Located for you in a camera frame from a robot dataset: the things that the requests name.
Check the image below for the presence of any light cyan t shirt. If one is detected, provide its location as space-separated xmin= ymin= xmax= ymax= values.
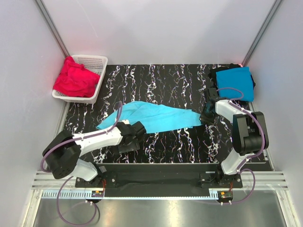
xmin=96 ymin=101 xmax=202 ymax=133

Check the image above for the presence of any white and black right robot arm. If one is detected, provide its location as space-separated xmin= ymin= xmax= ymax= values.
xmin=200 ymin=88 xmax=269 ymax=188

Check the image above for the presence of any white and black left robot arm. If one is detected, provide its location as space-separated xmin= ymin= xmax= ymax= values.
xmin=42 ymin=121 xmax=146 ymax=187

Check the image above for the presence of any folded black t shirt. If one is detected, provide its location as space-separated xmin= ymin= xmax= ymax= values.
xmin=208 ymin=63 xmax=258 ymax=103

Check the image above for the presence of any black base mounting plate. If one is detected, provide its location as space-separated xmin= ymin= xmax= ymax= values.
xmin=75 ymin=163 xmax=243 ymax=199

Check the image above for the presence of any left small circuit board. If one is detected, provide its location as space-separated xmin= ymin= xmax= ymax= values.
xmin=91 ymin=190 xmax=105 ymax=198

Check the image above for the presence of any small circuit board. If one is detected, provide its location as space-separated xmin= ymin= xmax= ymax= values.
xmin=220 ymin=191 xmax=233 ymax=199
xmin=91 ymin=190 xmax=105 ymax=198

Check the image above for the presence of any white plastic basket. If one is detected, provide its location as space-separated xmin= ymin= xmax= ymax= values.
xmin=52 ymin=54 xmax=108 ymax=104

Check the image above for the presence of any red t shirt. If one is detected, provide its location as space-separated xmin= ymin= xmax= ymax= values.
xmin=53 ymin=56 xmax=100 ymax=98

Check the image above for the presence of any right small circuit board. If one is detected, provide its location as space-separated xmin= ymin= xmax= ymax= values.
xmin=220 ymin=191 xmax=233 ymax=199

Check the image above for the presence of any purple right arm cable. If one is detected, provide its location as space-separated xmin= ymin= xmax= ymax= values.
xmin=216 ymin=87 xmax=268 ymax=206

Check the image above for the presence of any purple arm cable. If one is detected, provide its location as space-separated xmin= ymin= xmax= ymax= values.
xmin=216 ymin=87 xmax=268 ymax=206
xmin=40 ymin=101 xmax=123 ymax=225

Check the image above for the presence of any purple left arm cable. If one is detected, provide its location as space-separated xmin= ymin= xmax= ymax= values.
xmin=40 ymin=101 xmax=123 ymax=225

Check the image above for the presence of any white slotted cable duct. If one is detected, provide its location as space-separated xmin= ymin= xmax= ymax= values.
xmin=42 ymin=190 xmax=92 ymax=199

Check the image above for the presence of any aluminium front frame rail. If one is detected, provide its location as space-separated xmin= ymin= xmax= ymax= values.
xmin=31 ymin=171 xmax=288 ymax=190

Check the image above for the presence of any right aluminium corner post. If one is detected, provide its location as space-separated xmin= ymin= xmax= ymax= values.
xmin=242 ymin=0 xmax=284 ymax=66

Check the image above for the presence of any aluminium corner post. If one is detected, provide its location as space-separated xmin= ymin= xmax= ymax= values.
xmin=34 ymin=0 xmax=70 ymax=57
xmin=242 ymin=0 xmax=284 ymax=66

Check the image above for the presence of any left aluminium corner post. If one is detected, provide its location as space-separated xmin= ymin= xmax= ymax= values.
xmin=34 ymin=0 xmax=70 ymax=57

